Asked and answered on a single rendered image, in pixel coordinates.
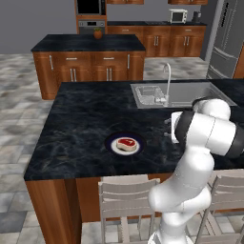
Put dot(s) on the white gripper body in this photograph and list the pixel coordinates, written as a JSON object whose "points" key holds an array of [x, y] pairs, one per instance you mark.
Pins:
{"points": [[176, 127]]}

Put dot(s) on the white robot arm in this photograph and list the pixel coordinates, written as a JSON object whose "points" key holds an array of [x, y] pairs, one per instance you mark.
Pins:
{"points": [[193, 178]]}

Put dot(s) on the red raw steak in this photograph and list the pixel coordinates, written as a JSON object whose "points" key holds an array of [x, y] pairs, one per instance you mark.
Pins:
{"points": [[126, 144]]}

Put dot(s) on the dark blue round plate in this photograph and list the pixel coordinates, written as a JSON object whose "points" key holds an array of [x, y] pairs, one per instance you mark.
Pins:
{"points": [[110, 144]]}

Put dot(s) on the steel sink basin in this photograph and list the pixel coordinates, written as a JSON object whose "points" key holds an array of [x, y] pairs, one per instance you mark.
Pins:
{"points": [[190, 93]]}

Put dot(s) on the white curved tap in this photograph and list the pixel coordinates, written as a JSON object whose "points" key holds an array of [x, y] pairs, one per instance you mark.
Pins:
{"points": [[168, 82]]}

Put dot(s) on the pale grey slatted chair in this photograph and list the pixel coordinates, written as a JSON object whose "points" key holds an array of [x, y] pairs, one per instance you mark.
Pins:
{"points": [[127, 198], [227, 190]]}

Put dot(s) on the wooden base cupboard run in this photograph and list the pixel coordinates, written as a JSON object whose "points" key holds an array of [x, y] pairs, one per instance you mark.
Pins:
{"points": [[158, 39]]}

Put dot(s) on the tall wooden side panel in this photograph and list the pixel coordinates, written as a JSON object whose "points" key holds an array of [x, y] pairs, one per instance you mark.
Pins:
{"points": [[239, 63]]}

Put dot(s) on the wooden island with drawers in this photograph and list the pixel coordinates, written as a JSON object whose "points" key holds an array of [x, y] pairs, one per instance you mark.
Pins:
{"points": [[89, 65]]}

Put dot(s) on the black hob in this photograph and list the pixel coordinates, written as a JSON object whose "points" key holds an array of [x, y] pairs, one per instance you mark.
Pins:
{"points": [[158, 23]]}

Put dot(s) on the steel fridge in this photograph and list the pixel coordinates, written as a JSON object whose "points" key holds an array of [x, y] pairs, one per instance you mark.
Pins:
{"points": [[227, 41]]}

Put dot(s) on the white toaster oven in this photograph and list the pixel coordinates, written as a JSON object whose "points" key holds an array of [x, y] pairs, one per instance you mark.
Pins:
{"points": [[178, 16]]}

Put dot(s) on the dark coffee machine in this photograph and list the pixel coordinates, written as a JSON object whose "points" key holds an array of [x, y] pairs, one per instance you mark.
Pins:
{"points": [[196, 16]]}

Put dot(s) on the potted plant in brown pot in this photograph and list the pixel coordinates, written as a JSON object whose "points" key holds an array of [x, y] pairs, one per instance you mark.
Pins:
{"points": [[97, 33]]}

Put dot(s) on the steel built-in oven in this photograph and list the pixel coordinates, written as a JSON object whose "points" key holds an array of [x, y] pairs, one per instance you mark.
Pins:
{"points": [[91, 27]]}

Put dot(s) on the wooden island with sink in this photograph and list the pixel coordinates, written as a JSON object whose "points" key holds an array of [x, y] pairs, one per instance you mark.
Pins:
{"points": [[54, 203]]}

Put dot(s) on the black built-in microwave oven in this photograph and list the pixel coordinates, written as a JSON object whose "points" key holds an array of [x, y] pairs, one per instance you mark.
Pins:
{"points": [[90, 7]]}

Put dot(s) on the wooden wall cupboard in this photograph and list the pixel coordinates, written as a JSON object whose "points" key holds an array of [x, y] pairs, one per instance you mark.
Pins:
{"points": [[125, 1], [187, 1]]}

